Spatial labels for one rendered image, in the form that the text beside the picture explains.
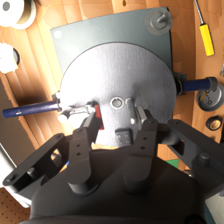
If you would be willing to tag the black rod clamp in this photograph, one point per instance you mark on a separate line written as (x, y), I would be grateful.
(55, 98)
(180, 80)

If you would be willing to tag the white spool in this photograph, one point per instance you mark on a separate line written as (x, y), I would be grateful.
(12, 14)

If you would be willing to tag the white round cap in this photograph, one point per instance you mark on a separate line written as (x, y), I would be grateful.
(58, 34)

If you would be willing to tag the grey peg stand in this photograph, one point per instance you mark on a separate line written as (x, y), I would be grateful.
(154, 27)

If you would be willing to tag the silver round reel frame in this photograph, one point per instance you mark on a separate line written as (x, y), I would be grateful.
(118, 72)

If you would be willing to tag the white round knob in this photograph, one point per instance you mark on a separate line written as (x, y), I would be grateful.
(62, 118)

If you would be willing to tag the grey block with screws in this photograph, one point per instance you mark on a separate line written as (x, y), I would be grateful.
(123, 137)

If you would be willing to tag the green flat piece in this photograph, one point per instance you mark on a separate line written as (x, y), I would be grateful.
(172, 164)

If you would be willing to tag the black tape roll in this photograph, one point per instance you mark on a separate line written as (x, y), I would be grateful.
(209, 123)

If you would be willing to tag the grey-blue base plate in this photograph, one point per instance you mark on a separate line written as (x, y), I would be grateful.
(109, 31)

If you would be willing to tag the brown pegboard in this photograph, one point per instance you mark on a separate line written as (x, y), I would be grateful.
(11, 209)

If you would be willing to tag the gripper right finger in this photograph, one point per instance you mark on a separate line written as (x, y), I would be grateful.
(143, 145)

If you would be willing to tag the dark blue rod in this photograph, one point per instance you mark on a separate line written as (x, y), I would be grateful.
(27, 109)

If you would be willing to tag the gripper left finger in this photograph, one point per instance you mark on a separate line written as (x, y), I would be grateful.
(80, 156)

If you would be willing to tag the silver wrench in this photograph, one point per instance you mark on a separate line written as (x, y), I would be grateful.
(222, 72)

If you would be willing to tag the red knob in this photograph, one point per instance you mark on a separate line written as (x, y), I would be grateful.
(97, 111)

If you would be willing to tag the silver wing lever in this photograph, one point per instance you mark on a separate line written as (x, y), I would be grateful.
(80, 109)

